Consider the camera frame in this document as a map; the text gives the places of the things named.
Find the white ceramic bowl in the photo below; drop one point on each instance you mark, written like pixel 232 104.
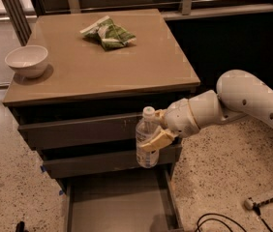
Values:
pixel 29 61

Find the open bottom grey drawer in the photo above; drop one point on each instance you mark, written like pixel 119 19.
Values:
pixel 135 200

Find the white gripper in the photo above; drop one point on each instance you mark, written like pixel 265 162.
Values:
pixel 179 116

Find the black object on floor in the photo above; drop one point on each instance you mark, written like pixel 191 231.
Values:
pixel 20 227

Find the top grey drawer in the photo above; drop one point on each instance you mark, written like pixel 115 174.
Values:
pixel 76 132

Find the middle grey drawer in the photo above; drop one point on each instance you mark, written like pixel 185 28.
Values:
pixel 68 162

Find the green snack bag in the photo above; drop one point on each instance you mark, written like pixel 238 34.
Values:
pixel 109 35

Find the white power strip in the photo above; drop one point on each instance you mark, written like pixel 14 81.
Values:
pixel 259 200

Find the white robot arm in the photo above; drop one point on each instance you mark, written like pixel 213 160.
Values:
pixel 237 94

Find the grey drawer cabinet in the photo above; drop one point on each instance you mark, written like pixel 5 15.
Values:
pixel 82 80

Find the clear plastic water bottle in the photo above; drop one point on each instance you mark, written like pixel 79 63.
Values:
pixel 145 128

